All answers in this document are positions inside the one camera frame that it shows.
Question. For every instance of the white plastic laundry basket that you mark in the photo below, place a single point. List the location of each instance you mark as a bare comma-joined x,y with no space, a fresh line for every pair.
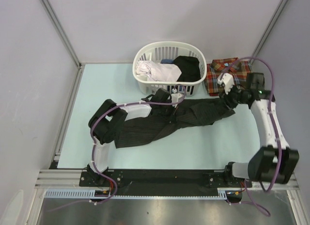
169,50

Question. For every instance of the blue garment in basket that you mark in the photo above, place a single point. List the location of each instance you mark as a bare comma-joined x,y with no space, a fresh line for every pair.
166,61

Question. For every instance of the black garment in basket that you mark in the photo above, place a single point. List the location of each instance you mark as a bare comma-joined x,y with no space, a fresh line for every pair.
189,67

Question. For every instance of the aluminium corner post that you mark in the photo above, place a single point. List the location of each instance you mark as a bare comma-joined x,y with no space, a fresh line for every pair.
271,24
60,31

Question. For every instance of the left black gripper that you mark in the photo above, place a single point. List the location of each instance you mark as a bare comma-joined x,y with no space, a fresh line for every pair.
172,110

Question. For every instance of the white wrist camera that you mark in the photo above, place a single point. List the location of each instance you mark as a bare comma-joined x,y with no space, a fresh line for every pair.
176,97
226,81

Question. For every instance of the left aluminium corner post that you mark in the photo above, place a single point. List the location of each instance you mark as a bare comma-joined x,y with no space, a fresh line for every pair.
60,31

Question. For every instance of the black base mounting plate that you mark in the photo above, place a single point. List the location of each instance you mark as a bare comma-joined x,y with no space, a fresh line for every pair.
152,182

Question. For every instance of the right aluminium corner post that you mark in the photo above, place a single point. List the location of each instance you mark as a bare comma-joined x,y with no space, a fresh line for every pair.
271,24

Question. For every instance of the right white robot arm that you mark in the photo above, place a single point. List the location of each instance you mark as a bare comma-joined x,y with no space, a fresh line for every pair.
274,162

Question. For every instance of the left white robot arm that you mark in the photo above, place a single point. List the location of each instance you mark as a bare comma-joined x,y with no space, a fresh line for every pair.
107,121

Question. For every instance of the white shirt in basket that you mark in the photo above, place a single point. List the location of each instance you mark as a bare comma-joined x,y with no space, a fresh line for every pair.
152,71

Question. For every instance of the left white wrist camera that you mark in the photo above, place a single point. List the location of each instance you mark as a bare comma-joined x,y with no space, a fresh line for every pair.
176,97

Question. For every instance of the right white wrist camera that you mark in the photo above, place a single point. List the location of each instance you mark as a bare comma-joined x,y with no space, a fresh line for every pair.
226,81

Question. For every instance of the white slotted cable duct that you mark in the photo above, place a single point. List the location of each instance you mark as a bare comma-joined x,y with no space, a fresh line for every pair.
100,194

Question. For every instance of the dark striped long sleeve shirt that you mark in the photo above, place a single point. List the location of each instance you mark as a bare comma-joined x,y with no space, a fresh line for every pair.
191,113

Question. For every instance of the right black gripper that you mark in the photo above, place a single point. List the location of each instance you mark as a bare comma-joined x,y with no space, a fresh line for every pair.
226,98

